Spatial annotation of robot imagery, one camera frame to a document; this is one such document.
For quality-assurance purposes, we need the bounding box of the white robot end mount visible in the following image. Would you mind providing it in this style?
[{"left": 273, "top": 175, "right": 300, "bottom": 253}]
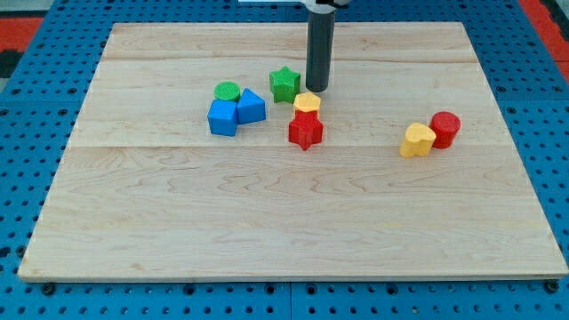
[{"left": 300, "top": 0, "right": 351, "bottom": 13}]

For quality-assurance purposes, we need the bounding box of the green cylinder block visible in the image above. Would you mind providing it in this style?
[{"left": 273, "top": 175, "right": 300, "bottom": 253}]
[{"left": 213, "top": 81, "right": 241, "bottom": 101}]

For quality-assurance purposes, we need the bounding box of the red star block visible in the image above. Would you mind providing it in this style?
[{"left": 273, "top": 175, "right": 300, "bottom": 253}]
[{"left": 288, "top": 110, "right": 324, "bottom": 150}]

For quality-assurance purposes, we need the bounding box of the blue cube block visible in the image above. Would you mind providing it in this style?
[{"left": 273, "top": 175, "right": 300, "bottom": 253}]
[{"left": 207, "top": 100, "right": 237, "bottom": 136}]

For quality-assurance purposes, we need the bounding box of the green star block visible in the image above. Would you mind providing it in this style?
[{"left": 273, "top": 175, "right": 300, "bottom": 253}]
[{"left": 269, "top": 66, "right": 301, "bottom": 103}]

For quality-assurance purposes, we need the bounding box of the yellow hexagon block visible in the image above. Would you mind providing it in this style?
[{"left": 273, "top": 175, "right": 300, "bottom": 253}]
[{"left": 293, "top": 92, "right": 321, "bottom": 113}]

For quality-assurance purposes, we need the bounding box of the red cylinder block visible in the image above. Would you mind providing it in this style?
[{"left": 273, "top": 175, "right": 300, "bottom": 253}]
[{"left": 429, "top": 111, "right": 461, "bottom": 149}]

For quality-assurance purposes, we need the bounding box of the wooden board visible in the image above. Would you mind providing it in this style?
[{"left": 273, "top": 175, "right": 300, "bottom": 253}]
[{"left": 19, "top": 22, "right": 568, "bottom": 283}]

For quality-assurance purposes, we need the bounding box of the yellow heart block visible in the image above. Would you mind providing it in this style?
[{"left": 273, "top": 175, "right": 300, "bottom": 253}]
[{"left": 399, "top": 123, "right": 437, "bottom": 158}]

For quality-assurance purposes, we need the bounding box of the blue triangle block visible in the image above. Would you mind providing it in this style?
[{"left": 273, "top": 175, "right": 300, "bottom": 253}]
[{"left": 236, "top": 88, "right": 266, "bottom": 124}]

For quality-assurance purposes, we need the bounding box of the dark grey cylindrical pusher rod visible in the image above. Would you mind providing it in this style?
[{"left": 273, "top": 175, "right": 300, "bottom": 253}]
[{"left": 306, "top": 12, "right": 335, "bottom": 92}]

